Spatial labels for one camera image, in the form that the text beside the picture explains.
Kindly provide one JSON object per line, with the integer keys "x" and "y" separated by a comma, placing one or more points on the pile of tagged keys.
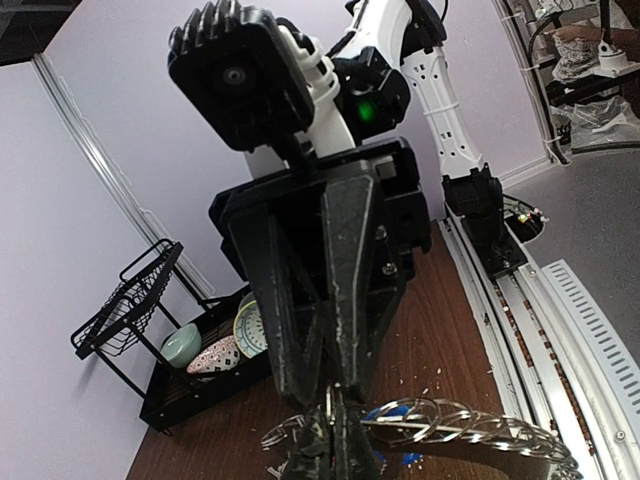
{"x": 407, "y": 458}

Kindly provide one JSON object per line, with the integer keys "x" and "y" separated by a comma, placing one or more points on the right green led board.
{"x": 525, "y": 221}

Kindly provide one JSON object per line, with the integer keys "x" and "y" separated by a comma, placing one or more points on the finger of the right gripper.
{"x": 281, "y": 250}
{"x": 349, "y": 209}

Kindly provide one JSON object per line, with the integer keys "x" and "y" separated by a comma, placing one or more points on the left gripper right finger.
{"x": 354, "y": 457}

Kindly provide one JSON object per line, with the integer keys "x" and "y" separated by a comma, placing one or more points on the right aluminium frame post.
{"x": 109, "y": 173}

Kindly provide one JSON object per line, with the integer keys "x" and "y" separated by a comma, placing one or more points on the light green bowl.
{"x": 182, "y": 347}

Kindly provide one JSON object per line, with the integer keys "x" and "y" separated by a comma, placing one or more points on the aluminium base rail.
{"x": 555, "y": 357}

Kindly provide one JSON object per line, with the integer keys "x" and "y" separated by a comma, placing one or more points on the black wire dish rack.
{"x": 171, "y": 395}

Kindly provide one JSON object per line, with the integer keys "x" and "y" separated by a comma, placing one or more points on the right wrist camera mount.
{"x": 267, "y": 89}

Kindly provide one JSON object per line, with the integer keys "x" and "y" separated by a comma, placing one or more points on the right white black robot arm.
{"x": 392, "y": 54}

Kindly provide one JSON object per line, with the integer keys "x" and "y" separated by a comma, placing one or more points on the yellow patterned bowl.
{"x": 249, "y": 332}

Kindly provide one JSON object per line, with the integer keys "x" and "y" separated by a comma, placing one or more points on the pink patterned bowl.
{"x": 223, "y": 355}

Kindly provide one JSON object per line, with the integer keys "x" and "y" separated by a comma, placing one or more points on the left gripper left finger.
{"x": 312, "y": 456}

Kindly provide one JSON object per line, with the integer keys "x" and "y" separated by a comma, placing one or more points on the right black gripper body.
{"x": 403, "y": 220}

